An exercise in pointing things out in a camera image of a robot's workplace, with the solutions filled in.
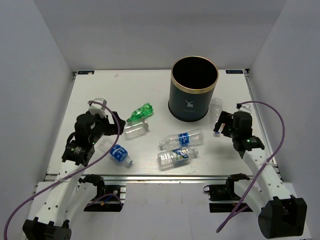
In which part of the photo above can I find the clear unlabelled plastic bottle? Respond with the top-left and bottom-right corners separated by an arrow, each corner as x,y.
209,97 -> 223,125

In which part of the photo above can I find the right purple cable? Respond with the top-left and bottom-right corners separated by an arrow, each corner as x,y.
216,100 -> 286,234

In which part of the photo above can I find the clear bottle green white label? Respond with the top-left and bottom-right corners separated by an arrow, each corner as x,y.
157,147 -> 199,170

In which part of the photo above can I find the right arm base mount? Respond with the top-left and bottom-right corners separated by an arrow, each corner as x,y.
203,184 -> 240,213

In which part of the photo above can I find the right blue table sticker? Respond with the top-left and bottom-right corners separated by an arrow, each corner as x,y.
225,69 -> 243,74

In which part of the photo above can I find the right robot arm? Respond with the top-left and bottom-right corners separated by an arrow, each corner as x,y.
214,111 -> 307,239

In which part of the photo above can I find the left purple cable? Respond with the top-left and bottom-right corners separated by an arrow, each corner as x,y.
3,100 -> 123,238

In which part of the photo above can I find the blue table sticker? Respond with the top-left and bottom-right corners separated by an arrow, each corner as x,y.
77,70 -> 95,75
225,69 -> 243,74

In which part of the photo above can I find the clear bottle blue label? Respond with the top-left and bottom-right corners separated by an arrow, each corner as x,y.
97,137 -> 133,168
159,128 -> 204,150

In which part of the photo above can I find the crushed green plastic bottle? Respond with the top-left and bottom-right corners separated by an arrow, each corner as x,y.
126,102 -> 154,123

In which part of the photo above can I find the purple cable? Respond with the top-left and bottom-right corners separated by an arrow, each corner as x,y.
216,100 -> 286,234
3,100 -> 123,238

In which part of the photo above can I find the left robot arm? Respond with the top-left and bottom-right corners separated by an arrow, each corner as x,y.
22,108 -> 126,240

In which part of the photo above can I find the clear wide-mouth plastic bottle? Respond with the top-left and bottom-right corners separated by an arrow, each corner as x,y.
124,118 -> 149,140

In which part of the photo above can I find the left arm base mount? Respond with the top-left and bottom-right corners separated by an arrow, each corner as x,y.
84,185 -> 126,213

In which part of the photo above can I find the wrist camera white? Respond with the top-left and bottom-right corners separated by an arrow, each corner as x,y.
88,98 -> 108,119
236,103 -> 253,114

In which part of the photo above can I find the left blue table sticker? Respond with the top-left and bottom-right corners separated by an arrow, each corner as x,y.
77,70 -> 95,75

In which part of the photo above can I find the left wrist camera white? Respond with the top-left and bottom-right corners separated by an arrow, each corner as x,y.
88,98 -> 108,119

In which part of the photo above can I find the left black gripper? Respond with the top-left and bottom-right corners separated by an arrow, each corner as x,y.
89,111 -> 126,144

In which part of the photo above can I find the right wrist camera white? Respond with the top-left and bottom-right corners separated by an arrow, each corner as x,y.
236,103 -> 253,114

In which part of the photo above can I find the dark bin with gold rim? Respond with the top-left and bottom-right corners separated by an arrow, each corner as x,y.
168,56 -> 219,122

